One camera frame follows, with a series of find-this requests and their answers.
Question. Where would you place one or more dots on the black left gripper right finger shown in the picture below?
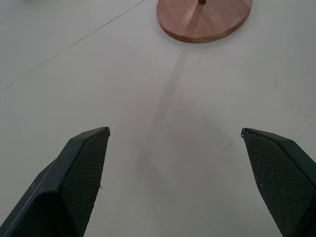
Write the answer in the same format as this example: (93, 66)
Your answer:
(281, 177)

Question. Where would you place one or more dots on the round wooden base with peg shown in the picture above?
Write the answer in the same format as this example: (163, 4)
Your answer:
(205, 21)

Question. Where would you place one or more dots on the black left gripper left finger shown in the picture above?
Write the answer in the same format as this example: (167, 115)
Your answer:
(66, 187)

